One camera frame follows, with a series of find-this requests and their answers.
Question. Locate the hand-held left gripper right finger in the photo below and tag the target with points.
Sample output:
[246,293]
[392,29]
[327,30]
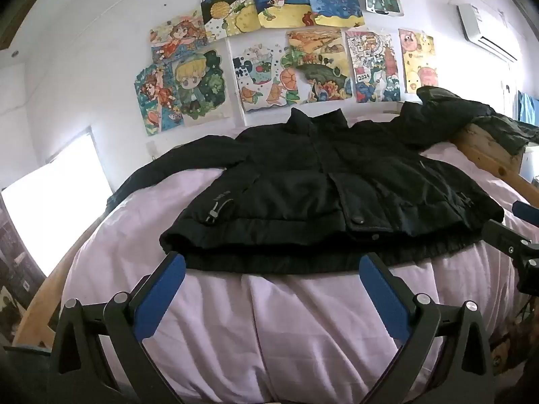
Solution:
[381,294]

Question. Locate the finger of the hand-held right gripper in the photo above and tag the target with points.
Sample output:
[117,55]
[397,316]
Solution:
[525,211]
[501,235]

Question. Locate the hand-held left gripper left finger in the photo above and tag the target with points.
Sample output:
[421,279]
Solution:
[162,294]

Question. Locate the black padded jacket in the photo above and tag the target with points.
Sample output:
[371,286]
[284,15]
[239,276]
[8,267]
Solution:
[303,185]

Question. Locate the dark green cloth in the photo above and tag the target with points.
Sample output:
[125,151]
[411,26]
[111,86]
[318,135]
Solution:
[513,132]

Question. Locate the pink bed sheet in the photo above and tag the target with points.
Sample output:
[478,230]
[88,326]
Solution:
[294,324]

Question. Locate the blue hanging cloth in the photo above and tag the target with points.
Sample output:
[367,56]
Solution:
[529,109]

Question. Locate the bright window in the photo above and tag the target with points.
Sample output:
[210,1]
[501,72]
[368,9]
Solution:
[50,202]

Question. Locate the dark cluttered shelf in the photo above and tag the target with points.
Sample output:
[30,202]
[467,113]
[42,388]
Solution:
[17,269]

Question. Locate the white air conditioner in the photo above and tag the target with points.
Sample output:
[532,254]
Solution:
[476,23]

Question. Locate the group of colourful paper drawings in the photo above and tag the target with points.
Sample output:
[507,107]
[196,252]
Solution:
[294,50]

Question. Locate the wooden bed frame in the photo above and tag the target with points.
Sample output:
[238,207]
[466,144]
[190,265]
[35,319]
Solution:
[484,151]

